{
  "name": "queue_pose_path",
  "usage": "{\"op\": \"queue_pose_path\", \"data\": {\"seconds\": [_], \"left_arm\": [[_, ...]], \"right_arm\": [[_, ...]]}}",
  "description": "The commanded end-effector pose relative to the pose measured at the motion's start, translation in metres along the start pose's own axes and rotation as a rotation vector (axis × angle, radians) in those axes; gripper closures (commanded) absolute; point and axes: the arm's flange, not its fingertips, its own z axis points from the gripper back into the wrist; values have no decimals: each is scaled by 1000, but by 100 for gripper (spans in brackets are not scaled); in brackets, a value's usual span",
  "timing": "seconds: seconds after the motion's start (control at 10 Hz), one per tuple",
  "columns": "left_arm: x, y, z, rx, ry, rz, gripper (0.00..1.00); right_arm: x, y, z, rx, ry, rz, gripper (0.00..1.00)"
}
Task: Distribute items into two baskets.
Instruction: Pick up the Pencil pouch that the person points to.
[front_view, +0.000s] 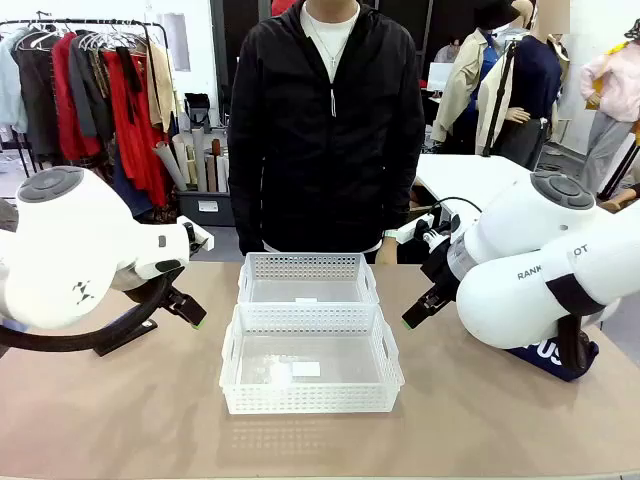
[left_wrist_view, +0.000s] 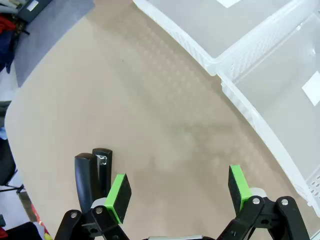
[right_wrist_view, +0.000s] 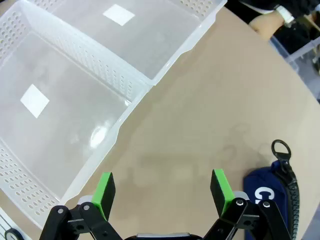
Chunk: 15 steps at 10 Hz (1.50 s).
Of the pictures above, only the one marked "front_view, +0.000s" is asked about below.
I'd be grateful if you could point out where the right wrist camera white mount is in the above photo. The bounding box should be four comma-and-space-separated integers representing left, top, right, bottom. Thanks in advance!
396, 212, 464, 247

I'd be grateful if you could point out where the white perforated plastic basket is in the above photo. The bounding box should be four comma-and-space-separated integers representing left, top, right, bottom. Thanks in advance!
237, 252, 380, 306
218, 302, 406, 416

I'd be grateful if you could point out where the grey wall poster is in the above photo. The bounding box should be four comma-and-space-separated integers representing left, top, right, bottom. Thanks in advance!
162, 12, 192, 73

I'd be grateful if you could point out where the silver necklace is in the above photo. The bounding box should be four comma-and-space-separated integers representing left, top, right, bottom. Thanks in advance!
304, 9, 359, 70

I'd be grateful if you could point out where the grey storage bin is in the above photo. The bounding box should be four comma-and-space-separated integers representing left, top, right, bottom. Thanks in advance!
175, 188, 236, 227

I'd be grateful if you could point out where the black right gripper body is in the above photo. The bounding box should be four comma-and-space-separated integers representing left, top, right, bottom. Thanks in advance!
420, 238, 459, 301

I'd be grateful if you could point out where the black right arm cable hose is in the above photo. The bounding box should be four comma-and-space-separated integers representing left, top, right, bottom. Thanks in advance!
545, 272, 606, 379

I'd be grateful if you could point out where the background person in grey shirt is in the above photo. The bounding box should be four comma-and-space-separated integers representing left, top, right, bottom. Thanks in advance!
433, 35, 474, 64

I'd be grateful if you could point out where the black chair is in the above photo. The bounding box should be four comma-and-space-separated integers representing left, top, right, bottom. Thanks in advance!
183, 92, 212, 136

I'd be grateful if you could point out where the mannequin in navy top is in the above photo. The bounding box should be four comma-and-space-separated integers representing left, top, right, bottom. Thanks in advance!
477, 0, 572, 171

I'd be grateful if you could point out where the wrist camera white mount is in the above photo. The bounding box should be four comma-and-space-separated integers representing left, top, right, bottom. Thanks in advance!
177, 215, 215, 251
396, 212, 464, 247

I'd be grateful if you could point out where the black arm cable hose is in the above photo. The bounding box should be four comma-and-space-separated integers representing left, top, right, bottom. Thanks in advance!
0, 272, 174, 354
545, 272, 606, 379

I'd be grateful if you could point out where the light blue hanging garment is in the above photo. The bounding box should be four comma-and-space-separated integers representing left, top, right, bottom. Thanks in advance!
0, 27, 29, 134

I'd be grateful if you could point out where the red hanging dress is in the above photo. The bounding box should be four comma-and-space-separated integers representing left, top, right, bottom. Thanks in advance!
102, 49, 171, 209

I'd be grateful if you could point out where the thin black camera cable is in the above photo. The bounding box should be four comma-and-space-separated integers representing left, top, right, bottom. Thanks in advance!
432, 196, 484, 221

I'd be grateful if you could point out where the dark grey hanging jacket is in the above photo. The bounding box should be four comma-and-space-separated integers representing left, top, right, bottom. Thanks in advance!
12, 43, 61, 157

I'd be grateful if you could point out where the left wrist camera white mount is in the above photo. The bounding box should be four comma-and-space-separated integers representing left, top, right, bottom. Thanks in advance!
177, 215, 215, 251

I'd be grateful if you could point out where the person's left hand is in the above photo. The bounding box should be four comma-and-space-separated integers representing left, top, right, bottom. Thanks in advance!
375, 237, 400, 265

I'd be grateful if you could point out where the mannequin in beige trench coat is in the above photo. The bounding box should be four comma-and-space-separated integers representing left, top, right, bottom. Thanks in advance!
432, 0, 521, 156

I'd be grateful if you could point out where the navy CAMPUS zipper pouch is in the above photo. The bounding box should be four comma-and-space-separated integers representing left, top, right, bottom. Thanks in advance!
504, 339, 600, 384

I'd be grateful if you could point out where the black hanging scarf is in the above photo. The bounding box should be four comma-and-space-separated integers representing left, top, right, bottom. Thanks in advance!
115, 45, 144, 126

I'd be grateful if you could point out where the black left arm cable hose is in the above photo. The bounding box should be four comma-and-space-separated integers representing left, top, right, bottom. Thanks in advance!
0, 272, 174, 354

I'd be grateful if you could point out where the white laptop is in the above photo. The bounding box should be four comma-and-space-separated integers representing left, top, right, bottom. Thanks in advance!
427, 62, 461, 92

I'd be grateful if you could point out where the person's left forearm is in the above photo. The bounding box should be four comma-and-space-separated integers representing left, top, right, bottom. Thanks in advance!
382, 164, 426, 241

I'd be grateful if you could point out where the person's right forearm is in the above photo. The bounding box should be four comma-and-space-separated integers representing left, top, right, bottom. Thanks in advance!
228, 164, 266, 256

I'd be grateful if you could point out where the mannequin in pink hoodie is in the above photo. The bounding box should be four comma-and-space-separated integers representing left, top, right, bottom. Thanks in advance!
579, 19, 640, 199

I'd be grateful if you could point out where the person in black jacket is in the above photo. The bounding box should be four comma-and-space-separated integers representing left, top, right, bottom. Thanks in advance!
227, 0, 426, 266

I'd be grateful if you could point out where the red hanging coat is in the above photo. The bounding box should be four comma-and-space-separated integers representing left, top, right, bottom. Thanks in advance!
51, 32, 101, 162

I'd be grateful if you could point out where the white background table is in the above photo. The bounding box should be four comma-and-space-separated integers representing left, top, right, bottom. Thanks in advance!
413, 153, 539, 214

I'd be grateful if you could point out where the white paper roll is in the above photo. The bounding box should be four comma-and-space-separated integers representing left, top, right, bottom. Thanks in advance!
172, 132, 199, 191

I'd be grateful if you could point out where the beige hanging garment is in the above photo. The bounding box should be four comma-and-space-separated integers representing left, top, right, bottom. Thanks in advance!
144, 39, 179, 134

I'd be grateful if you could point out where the tall grey paper roll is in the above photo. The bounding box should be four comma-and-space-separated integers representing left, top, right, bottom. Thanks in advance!
190, 125, 209, 194

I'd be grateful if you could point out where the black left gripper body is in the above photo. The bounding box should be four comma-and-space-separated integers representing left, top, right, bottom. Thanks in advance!
112, 263, 175, 310

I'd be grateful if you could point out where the charcoal hanging jacket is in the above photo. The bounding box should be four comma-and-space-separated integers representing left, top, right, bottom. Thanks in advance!
68, 33, 114, 141

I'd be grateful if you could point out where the grey slanted paper roll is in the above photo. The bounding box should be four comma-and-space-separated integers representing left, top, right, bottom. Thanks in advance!
153, 141, 188, 192

